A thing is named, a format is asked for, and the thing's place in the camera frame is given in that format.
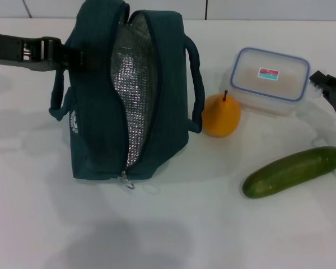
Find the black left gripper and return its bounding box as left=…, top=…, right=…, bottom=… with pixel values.
left=0, top=33, right=102, bottom=73

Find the clear container with blue lid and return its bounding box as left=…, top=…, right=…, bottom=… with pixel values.
left=228, top=47, right=311, bottom=116

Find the dark teal insulated lunch bag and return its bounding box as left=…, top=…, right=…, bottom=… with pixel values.
left=49, top=0, right=206, bottom=183

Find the green cucumber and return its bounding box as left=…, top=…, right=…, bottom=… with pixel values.
left=242, top=146, right=336, bottom=200

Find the yellow orange pear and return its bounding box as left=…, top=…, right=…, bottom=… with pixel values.
left=201, top=90, right=241, bottom=138

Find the clear zipper pull ring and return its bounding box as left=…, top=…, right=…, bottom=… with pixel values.
left=119, top=170, right=136, bottom=191

